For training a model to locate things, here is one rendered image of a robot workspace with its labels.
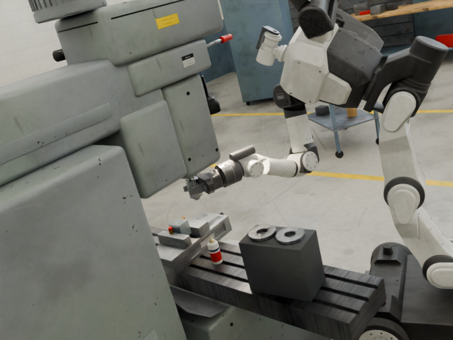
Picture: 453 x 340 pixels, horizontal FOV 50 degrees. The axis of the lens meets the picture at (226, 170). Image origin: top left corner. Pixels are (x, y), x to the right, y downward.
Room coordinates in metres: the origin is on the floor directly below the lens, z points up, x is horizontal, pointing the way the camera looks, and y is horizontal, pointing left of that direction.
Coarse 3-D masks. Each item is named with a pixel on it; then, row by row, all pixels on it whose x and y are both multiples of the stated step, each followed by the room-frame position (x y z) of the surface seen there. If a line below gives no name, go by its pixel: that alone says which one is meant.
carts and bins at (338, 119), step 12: (324, 108) 5.14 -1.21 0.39; (336, 108) 5.30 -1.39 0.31; (348, 108) 4.87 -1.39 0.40; (312, 120) 5.09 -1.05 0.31; (324, 120) 4.97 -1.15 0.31; (336, 120) 4.86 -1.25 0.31; (348, 120) 4.76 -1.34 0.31; (360, 120) 4.67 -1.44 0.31; (336, 132) 4.58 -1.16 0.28; (336, 144) 4.58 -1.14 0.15; (336, 156) 4.57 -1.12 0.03
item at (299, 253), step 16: (256, 240) 1.34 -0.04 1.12; (272, 240) 1.32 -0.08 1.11; (288, 240) 1.28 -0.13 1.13; (304, 240) 1.28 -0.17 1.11; (256, 256) 1.33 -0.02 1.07; (272, 256) 1.29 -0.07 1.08; (288, 256) 1.26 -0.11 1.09; (304, 256) 1.24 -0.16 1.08; (320, 256) 1.32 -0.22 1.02; (256, 272) 1.34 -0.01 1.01; (272, 272) 1.30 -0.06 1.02; (288, 272) 1.26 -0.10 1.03; (304, 272) 1.23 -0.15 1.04; (320, 272) 1.30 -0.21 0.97; (256, 288) 1.35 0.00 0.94; (272, 288) 1.31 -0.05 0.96; (288, 288) 1.27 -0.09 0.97; (304, 288) 1.24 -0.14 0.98
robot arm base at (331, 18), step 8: (336, 0) 1.68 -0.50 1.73; (304, 8) 1.57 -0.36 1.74; (312, 8) 1.56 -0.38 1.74; (320, 8) 1.56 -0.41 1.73; (328, 8) 1.65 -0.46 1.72; (336, 8) 1.66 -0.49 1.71; (304, 16) 1.59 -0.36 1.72; (312, 16) 1.58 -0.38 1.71; (320, 16) 1.57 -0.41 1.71; (328, 16) 1.57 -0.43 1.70; (304, 24) 1.60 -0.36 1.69; (312, 24) 1.59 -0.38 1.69; (320, 24) 1.58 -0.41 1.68; (328, 24) 1.57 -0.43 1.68; (304, 32) 1.62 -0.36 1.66; (312, 32) 1.61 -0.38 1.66; (320, 32) 1.60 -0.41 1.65
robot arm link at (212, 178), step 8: (216, 168) 1.68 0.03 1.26; (224, 168) 1.64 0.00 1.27; (232, 168) 1.65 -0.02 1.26; (200, 176) 1.65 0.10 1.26; (208, 176) 1.63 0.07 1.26; (216, 176) 1.62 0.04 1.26; (224, 176) 1.63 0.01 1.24; (232, 176) 1.63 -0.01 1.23; (208, 184) 1.58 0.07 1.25; (216, 184) 1.61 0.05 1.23; (224, 184) 1.65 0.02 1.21; (232, 184) 1.66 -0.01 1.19; (208, 192) 1.59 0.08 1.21
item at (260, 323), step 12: (252, 324) 1.48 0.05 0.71; (264, 324) 1.52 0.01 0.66; (276, 324) 1.56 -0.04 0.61; (288, 324) 1.61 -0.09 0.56; (240, 336) 1.43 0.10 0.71; (252, 336) 1.46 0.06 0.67; (264, 336) 1.51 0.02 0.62; (276, 336) 1.55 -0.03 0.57; (288, 336) 1.60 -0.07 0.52; (300, 336) 1.65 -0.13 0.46; (312, 336) 1.70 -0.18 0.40
